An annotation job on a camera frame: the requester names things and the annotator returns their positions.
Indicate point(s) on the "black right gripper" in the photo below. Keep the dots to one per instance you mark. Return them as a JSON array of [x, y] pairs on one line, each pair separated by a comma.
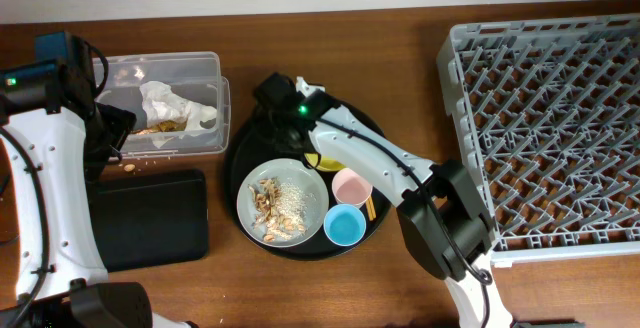
[[282, 143]]

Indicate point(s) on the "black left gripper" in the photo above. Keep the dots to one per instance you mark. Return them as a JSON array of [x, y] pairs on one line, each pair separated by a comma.
[[122, 122]]

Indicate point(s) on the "yellow bowl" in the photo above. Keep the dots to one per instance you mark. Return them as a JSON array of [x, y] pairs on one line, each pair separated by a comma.
[[323, 163]]

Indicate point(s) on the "gold snack wrapper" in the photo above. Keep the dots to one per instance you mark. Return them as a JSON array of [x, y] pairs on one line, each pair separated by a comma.
[[162, 127]]

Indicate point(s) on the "pink cup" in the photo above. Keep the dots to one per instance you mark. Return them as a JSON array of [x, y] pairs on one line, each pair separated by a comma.
[[350, 188]]

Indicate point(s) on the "blue cup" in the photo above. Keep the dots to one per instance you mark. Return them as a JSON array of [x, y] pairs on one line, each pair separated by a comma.
[[345, 225]]

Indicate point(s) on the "wooden chopstick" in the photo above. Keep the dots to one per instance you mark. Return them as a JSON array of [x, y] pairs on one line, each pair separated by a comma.
[[374, 208], [370, 209]]

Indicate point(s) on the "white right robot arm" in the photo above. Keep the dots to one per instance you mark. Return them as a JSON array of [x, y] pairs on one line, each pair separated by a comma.
[[446, 226]]

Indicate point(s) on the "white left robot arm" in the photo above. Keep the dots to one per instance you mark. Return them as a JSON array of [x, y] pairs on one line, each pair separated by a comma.
[[58, 138]]

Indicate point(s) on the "clear plastic waste bin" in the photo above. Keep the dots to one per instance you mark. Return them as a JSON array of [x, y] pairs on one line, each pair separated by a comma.
[[128, 73]]

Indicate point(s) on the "grey dishwasher rack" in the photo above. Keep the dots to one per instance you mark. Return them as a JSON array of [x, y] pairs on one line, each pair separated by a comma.
[[546, 114]]

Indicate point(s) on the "crumpled white tissue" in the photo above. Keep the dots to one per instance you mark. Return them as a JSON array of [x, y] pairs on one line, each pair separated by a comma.
[[194, 103]]

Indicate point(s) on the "grey plate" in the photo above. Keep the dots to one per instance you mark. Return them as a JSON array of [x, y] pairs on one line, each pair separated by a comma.
[[286, 170]]

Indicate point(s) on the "food scraps on plate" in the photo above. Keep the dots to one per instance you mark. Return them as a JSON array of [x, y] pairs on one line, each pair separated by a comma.
[[280, 209]]

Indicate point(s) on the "round black tray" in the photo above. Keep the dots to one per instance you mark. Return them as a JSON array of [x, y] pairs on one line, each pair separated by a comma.
[[245, 153]]

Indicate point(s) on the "black rectangular tray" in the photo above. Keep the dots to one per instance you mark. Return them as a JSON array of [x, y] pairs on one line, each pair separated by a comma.
[[153, 220]]

